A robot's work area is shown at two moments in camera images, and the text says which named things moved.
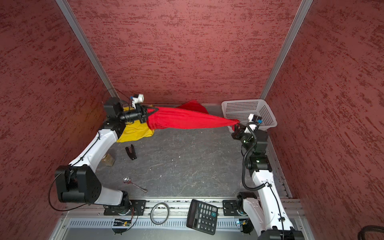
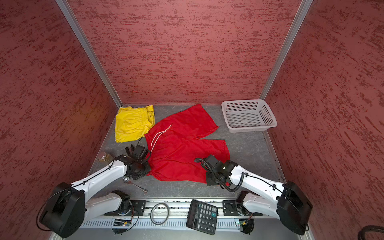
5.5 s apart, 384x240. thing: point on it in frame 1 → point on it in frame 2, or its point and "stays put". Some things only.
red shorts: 188,115 → 177,150
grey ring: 151,211 stays put
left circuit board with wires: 123,222 stays put
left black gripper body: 138,114 → 142,170
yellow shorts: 134,130 stays put
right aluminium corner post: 302,12 stays put
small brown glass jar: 108,160 stays put
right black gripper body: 241,135 → 213,179
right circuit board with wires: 247,226 stays put
